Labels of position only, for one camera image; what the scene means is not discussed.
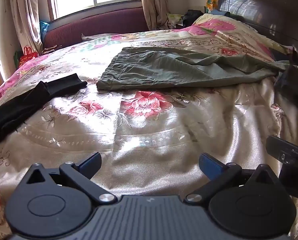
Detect gold handled bag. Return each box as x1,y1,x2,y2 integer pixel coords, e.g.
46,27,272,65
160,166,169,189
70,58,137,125
42,45,62,53

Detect black pants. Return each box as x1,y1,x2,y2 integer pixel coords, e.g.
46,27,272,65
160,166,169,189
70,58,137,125
0,73,88,150

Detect dark wooden headboard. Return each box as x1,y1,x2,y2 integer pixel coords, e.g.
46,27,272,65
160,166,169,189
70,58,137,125
218,0,298,68

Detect cream pillow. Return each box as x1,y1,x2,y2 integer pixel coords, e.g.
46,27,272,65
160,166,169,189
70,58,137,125
81,33,114,42

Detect folded black garment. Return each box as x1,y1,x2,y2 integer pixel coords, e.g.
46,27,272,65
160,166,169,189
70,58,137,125
274,47,298,112

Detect black bag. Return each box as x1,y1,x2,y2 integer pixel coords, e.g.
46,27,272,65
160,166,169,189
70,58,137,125
183,9,204,27

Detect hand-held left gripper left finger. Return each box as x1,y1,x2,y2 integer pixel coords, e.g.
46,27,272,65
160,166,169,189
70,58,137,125
20,152,117,204

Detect dark red headboard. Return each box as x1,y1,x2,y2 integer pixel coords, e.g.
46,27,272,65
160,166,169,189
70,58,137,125
42,7,149,53

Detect blue plastic bag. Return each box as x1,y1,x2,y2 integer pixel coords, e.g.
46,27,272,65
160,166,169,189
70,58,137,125
39,21,50,40

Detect red gift bag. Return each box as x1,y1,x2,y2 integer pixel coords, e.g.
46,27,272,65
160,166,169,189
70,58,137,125
19,46,39,68

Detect yellow snack packet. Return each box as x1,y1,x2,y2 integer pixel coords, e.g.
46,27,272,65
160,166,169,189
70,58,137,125
205,0,218,13

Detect floral satin bedspread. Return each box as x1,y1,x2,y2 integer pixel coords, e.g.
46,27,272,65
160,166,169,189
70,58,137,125
0,14,298,240

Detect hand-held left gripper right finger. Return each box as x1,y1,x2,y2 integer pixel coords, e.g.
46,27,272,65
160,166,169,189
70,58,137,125
183,152,281,204

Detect beige curtain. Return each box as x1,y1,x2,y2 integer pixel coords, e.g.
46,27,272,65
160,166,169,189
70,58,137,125
138,0,169,32
9,0,43,55

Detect green pants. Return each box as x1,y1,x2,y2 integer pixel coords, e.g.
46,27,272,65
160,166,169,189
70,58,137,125
96,46,293,90

